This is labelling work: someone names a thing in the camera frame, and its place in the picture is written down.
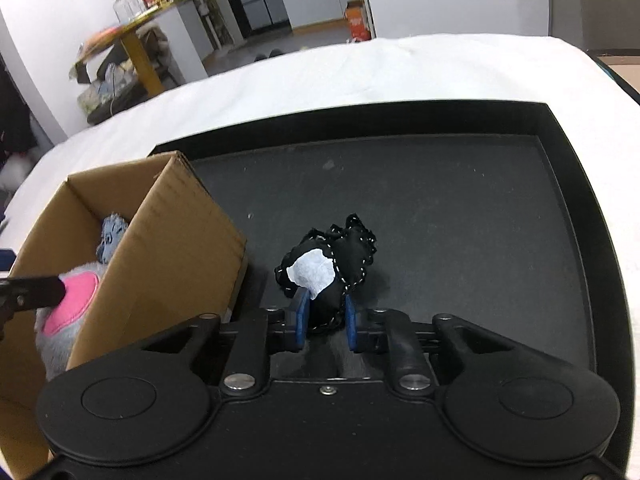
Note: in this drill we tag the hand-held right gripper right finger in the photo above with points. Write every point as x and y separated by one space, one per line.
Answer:
352 325

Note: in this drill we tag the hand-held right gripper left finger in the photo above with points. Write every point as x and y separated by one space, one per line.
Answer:
300 319

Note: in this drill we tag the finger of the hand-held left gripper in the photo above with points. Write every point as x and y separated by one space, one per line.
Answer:
35 292
7 260

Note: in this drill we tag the grey elephant plush toy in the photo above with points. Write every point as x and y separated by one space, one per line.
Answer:
70 305

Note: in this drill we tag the black cloth with white label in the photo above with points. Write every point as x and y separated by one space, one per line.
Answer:
345 255

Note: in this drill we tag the brown cardboard box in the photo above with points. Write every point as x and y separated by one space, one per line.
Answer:
185 250

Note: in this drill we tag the black tray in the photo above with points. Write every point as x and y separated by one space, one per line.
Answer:
450 220

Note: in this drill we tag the patterned tissue box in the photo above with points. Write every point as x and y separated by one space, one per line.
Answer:
90 99

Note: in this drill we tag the round gold-rimmed table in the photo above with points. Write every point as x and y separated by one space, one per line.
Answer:
142 67

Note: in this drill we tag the black slipper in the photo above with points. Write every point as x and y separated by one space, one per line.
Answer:
275 53
260 57

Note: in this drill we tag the clear glass jar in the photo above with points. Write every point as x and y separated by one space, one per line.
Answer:
125 4

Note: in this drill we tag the orange cardboard box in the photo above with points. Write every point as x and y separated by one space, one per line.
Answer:
358 21

